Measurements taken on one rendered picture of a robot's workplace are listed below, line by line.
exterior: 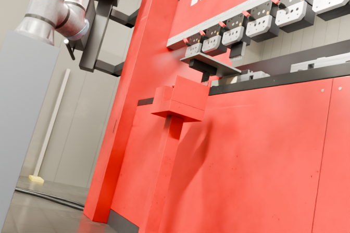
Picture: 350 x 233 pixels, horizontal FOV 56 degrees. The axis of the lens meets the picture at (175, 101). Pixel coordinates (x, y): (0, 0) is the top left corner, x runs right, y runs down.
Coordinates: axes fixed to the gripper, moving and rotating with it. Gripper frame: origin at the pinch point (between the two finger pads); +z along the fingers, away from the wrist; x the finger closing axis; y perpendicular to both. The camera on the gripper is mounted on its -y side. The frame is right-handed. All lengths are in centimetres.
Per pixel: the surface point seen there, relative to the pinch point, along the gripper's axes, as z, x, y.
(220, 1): 36, 30, -26
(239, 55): 38.2, 9.3, 16.7
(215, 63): 28.8, -7.0, 20.2
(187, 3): 57, 27, -68
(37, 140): 187, -155, -177
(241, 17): 28.5, 22.9, 3.8
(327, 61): 9, 14, 67
